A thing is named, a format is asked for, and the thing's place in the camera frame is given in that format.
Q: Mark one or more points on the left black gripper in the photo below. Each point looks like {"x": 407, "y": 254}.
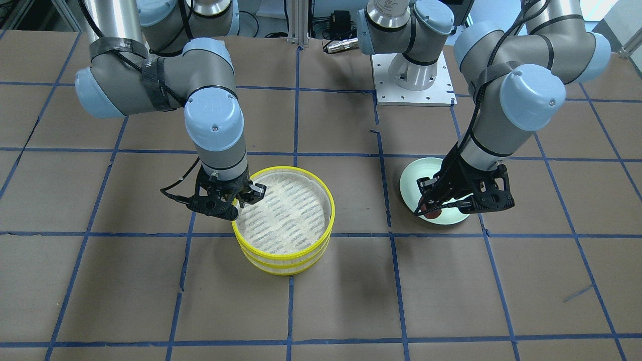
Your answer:
{"x": 455, "y": 176}

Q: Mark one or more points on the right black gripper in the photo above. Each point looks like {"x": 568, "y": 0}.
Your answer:
{"x": 256, "y": 192}

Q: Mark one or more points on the brown red bun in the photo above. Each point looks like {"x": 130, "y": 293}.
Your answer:
{"x": 430, "y": 211}

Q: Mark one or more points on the light green plate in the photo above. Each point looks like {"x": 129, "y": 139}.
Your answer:
{"x": 409, "y": 189}

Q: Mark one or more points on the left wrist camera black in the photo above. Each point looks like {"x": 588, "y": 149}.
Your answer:
{"x": 426, "y": 184}

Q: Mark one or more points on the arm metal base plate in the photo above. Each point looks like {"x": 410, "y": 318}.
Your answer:
{"x": 401, "y": 83}

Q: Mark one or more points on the yellow steamer layer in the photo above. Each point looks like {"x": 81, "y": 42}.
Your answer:
{"x": 296, "y": 214}
{"x": 288, "y": 266}

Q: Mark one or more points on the aluminium frame post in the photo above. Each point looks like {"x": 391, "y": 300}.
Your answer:
{"x": 298, "y": 22}

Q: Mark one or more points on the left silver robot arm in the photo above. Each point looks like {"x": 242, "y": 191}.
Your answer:
{"x": 516, "y": 78}

